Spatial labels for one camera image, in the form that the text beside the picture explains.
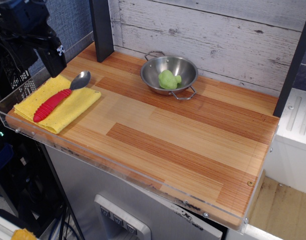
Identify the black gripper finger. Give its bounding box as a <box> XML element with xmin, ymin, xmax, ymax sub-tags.
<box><xmin>37</xmin><ymin>46</ymin><xmax>67</xmax><ymax>78</ymax></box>
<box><xmin>0</xmin><ymin>37</ymin><xmax>39</xmax><ymax>69</ymax></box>

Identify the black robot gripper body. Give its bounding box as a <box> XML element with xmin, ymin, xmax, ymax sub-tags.
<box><xmin>0</xmin><ymin>0</ymin><xmax>66</xmax><ymax>56</ymax></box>

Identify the red handled metal spoon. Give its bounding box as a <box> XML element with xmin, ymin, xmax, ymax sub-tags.
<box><xmin>33</xmin><ymin>71</ymin><xmax>91</xmax><ymax>123</ymax></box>

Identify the small steel bowl with handles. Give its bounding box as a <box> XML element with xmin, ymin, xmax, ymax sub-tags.
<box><xmin>140</xmin><ymin>51</ymin><xmax>198</xmax><ymax>100</ymax></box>

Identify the yellow folded towel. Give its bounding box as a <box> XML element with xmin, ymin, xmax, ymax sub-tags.
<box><xmin>13</xmin><ymin>74</ymin><xmax>102</xmax><ymax>135</ymax></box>

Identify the black plastic crate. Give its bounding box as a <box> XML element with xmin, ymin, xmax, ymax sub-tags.
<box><xmin>0</xmin><ymin>28</ymin><xmax>31</xmax><ymax>100</ymax></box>

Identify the green toy vegetable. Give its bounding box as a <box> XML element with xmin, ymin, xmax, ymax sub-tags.
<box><xmin>158</xmin><ymin>70</ymin><xmax>182</xmax><ymax>90</ymax></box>

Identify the stainless toy fridge cabinet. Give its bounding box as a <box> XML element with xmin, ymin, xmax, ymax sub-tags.
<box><xmin>46</xmin><ymin>146</ymin><xmax>227</xmax><ymax>240</ymax></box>

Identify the clear acrylic table guard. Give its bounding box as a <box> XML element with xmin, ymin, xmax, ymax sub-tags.
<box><xmin>0</xmin><ymin>44</ymin><xmax>278</xmax><ymax>232</ymax></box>

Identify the yellow object bottom left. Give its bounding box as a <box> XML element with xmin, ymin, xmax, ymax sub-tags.
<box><xmin>11</xmin><ymin>229</ymin><xmax>37</xmax><ymax>240</ymax></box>

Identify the black vertical post left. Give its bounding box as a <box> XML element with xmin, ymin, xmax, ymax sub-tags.
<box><xmin>89</xmin><ymin>0</ymin><xmax>114</xmax><ymax>63</ymax></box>

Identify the black vertical post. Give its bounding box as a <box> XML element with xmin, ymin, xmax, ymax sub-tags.
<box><xmin>89</xmin><ymin>0</ymin><xmax>114</xmax><ymax>63</ymax></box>
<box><xmin>273</xmin><ymin>21</ymin><xmax>306</xmax><ymax>118</ymax></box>

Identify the black vertical post right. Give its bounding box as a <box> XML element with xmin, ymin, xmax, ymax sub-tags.
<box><xmin>273</xmin><ymin>21</ymin><xmax>306</xmax><ymax>118</ymax></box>

